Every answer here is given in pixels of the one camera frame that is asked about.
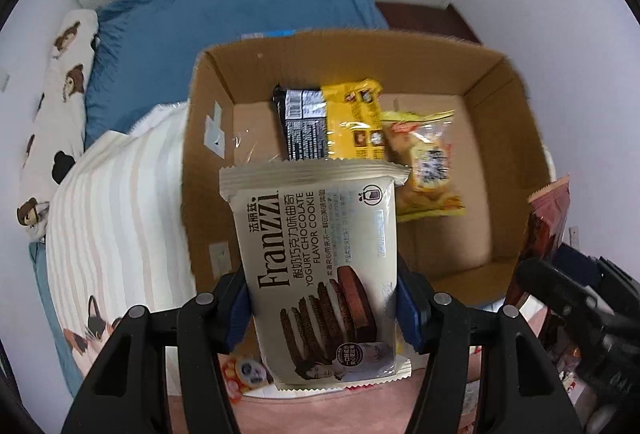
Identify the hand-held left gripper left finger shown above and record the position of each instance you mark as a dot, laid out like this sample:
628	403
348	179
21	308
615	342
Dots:
236	314

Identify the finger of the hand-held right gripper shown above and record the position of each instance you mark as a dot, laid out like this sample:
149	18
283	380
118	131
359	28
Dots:
547	281

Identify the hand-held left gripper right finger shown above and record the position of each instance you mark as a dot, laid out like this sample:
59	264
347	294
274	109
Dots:
411	314

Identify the brown red snack packet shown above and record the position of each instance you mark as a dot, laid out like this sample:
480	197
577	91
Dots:
547	219

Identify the small orange snack packet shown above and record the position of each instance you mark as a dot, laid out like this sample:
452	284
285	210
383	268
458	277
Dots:
245	376

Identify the cream chocolate cookie packet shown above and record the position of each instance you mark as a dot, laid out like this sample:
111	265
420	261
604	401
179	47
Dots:
320	264

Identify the clear yellow biscuit packet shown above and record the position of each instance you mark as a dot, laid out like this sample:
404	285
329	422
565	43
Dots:
425	164

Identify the yellow and black snack packet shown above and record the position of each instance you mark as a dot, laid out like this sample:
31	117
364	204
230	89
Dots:
345	124

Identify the printed cardboard box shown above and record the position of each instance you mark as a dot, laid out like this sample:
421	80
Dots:
350	64

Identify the pink blanket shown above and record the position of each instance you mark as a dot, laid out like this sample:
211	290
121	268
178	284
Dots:
325	414

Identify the striped blanket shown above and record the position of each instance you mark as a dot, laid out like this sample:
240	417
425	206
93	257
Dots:
125	214

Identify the cat print cloth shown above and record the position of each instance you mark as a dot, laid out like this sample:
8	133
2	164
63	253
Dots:
85	339

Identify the light blue sheet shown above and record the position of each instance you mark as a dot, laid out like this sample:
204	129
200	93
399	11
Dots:
50	294

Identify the bear print sheet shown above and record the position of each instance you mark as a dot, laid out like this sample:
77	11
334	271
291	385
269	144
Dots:
60	114

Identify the blue blanket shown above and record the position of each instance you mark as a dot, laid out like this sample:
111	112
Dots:
210	24

